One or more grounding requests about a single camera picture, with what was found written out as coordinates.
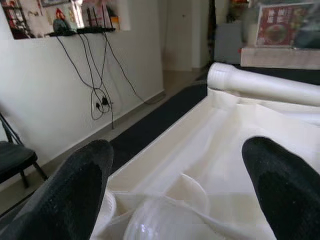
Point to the red printed box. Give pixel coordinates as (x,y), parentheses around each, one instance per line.
(275,27)

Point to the green red figurine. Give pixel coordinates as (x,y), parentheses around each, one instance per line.
(61,25)

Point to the black wifi router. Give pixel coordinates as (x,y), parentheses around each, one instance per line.
(95,30)

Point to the white plastic table top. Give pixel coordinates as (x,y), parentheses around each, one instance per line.
(200,150)

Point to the black power plug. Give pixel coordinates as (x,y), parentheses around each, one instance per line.
(105,101)

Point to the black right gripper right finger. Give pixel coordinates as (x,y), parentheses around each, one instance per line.
(290,197)

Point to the pale low box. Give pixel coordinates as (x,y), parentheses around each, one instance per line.
(275,57)

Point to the black folding chair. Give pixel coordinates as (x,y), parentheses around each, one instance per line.
(15,155)

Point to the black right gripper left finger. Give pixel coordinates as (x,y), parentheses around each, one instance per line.
(62,197)

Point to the white plastic table leg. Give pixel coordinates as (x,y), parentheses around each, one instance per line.
(162,222)
(262,85)

